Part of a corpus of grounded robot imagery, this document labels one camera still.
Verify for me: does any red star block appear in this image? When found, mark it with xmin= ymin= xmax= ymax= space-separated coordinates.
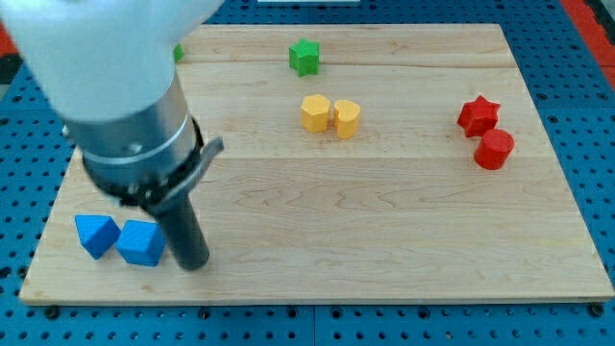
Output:
xmin=456 ymin=95 xmax=501 ymax=137

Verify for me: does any blue cube block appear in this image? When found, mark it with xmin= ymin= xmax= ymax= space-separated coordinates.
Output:
xmin=115 ymin=220 xmax=165 ymax=267

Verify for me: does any green star block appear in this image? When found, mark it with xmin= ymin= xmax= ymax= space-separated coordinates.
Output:
xmin=288 ymin=38 xmax=320 ymax=77

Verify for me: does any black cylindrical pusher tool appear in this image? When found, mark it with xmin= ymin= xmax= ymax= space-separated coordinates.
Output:
xmin=144 ymin=193 xmax=209 ymax=271

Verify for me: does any red cylinder block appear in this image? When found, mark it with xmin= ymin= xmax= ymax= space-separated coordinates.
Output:
xmin=474 ymin=129 xmax=515 ymax=170

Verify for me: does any green block behind arm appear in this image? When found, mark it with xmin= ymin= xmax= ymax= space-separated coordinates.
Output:
xmin=173 ymin=44 xmax=185 ymax=62

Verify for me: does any yellow hexagon block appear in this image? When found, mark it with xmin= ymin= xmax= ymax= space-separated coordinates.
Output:
xmin=301 ymin=94 xmax=331 ymax=133

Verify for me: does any wooden board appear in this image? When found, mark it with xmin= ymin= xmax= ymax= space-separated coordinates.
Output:
xmin=20 ymin=24 xmax=614 ymax=307

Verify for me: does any blue triangular prism block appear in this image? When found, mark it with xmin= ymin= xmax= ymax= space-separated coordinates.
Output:
xmin=74 ymin=214 xmax=120 ymax=260

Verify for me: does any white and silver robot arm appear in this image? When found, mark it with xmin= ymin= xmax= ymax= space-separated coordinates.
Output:
xmin=1 ymin=0 xmax=223 ymax=206

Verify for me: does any yellow heart block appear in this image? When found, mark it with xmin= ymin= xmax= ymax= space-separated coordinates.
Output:
xmin=333 ymin=100 xmax=361 ymax=139

